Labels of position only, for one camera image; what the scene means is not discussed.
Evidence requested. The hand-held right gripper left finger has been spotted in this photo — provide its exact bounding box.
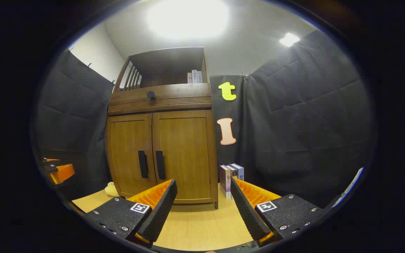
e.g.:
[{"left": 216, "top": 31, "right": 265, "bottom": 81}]
[{"left": 83, "top": 179, "right": 178, "bottom": 247}]

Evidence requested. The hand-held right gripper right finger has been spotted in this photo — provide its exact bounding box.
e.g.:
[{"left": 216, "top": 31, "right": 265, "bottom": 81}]
[{"left": 230, "top": 177, "right": 326, "bottom": 247}]

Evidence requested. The wooden shoe cabinet door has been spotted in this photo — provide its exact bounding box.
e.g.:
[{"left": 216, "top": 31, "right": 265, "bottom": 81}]
[
  {"left": 107, "top": 113, "right": 157, "bottom": 198},
  {"left": 152, "top": 110, "right": 218, "bottom": 204}
]

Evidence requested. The wooden double-door shoe cabinet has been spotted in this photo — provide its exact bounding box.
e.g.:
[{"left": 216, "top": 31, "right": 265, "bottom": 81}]
[{"left": 106, "top": 47, "right": 219, "bottom": 210}]

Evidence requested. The purple cover book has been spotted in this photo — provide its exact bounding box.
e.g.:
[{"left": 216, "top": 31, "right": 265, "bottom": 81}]
[{"left": 219, "top": 164, "right": 232, "bottom": 199}]

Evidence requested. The white spine book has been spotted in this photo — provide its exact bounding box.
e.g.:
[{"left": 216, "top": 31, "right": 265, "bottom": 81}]
[{"left": 225, "top": 164, "right": 238, "bottom": 180}]

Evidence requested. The cream plush toy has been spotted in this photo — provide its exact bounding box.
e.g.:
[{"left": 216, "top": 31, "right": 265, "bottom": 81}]
[{"left": 105, "top": 182, "right": 120, "bottom": 197}]

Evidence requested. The black backdrop cloth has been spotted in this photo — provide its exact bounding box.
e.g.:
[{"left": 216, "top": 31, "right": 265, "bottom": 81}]
[{"left": 36, "top": 30, "right": 377, "bottom": 208}]

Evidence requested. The small ceiling light panel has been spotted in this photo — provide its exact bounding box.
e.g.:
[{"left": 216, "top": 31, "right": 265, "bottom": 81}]
[{"left": 279, "top": 32, "right": 300, "bottom": 47}]

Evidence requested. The large ceiling light panel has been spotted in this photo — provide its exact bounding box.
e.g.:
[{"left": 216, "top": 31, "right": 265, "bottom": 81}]
[{"left": 147, "top": 0, "right": 229, "bottom": 38}]

